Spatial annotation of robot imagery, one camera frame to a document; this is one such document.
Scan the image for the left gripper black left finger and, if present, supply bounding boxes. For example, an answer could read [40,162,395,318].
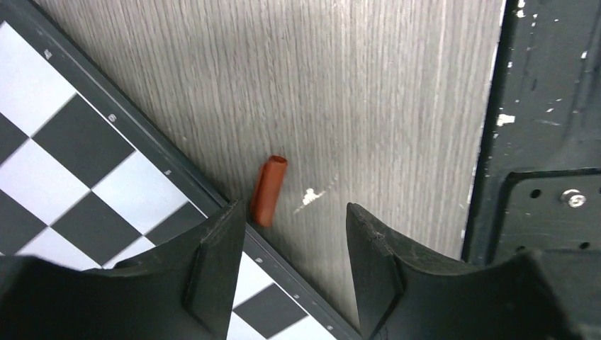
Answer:
[1,201,246,339]

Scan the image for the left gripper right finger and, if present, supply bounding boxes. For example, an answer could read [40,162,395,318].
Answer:
[346,203,600,339]

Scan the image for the black white chessboard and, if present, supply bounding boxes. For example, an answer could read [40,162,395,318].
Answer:
[1,1,358,339]

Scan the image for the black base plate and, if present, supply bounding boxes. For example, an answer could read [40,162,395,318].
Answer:
[461,1,600,265]

